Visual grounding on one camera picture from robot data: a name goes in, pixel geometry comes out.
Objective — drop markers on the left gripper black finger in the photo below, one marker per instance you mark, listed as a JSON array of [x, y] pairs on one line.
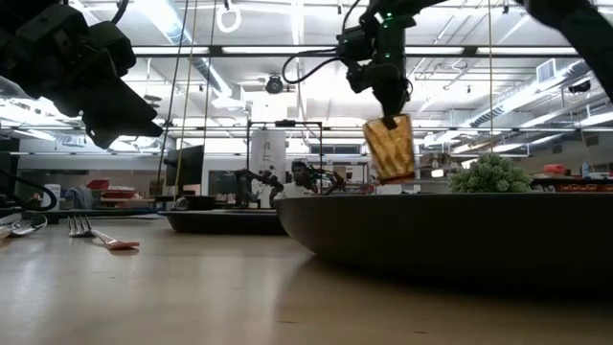
[[136, 120], [100, 131]]

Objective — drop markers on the black round plate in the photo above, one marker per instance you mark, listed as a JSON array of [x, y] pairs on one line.
[[431, 230]]

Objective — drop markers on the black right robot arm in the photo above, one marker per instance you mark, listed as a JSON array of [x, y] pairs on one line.
[[574, 29]]

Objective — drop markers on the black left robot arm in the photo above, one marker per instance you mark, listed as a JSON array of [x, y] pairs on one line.
[[19, 7]]

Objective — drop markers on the black background robot arm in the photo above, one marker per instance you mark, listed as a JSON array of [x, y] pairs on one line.
[[256, 179], [325, 177]]

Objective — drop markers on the black rectangular tray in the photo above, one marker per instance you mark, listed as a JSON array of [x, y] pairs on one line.
[[220, 223]]

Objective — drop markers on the red storage container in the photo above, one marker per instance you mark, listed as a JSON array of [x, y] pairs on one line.
[[98, 184]]

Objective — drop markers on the black computer monitor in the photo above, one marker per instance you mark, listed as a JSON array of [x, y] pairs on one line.
[[187, 167]]

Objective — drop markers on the small green artificial plant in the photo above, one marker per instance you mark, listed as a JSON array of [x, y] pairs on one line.
[[488, 175]]

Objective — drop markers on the person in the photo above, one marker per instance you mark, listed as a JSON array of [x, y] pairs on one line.
[[294, 189]]

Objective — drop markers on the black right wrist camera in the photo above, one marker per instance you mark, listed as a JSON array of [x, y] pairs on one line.
[[356, 43]]

